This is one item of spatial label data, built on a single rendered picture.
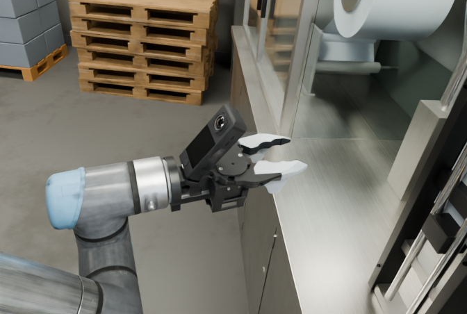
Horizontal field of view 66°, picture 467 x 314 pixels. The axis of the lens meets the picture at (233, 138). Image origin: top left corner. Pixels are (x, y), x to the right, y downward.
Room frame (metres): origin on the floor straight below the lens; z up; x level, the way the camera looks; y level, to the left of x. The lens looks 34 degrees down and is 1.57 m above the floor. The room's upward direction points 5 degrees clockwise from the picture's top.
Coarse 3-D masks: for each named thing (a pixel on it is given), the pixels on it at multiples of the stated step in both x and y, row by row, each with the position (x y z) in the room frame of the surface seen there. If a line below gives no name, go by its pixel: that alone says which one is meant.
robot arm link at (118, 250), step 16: (128, 224) 0.35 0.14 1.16; (80, 240) 0.31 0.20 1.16; (96, 240) 0.31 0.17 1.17; (112, 240) 0.32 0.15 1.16; (128, 240) 0.34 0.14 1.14; (80, 256) 0.31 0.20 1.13; (96, 256) 0.30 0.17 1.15; (112, 256) 0.30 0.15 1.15; (128, 256) 0.31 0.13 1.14; (80, 272) 0.28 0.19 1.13
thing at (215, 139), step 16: (224, 112) 0.41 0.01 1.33; (208, 128) 0.41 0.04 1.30; (224, 128) 0.39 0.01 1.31; (240, 128) 0.39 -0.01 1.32; (192, 144) 0.41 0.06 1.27; (208, 144) 0.39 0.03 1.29; (224, 144) 0.39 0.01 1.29; (192, 160) 0.39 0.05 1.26; (208, 160) 0.38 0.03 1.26; (192, 176) 0.38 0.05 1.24
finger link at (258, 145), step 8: (248, 136) 0.48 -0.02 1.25; (256, 136) 0.48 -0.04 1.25; (264, 136) 0.48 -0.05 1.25; (272, 136) 0.48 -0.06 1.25; (280, 136) 0.49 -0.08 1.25; (240, 144) 0.46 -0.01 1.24; (248, 144) 0.46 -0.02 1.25; (256, 144) 0.46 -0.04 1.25; (264, 144) 0.47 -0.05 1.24; (272, 144) 0.48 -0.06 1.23; (280, 144) 0.48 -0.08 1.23; (248, 152) 0.45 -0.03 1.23; (256, 152) 0.46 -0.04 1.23; (264, 152) 0.49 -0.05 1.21; (256, 160) 0.48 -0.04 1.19
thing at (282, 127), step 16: (304, 0) 0.99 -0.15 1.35; (304, 16) 0.99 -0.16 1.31; (304, 32) 0.99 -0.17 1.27; (304, 48) 0.99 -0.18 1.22; (256, 64) 1.55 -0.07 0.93; (288, 80) 1.00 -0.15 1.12; (288, 96) 0.99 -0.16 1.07; (272, 112) 1.13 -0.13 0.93; (288, 112) 0.99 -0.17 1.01; (288, 128) 0.99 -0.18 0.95
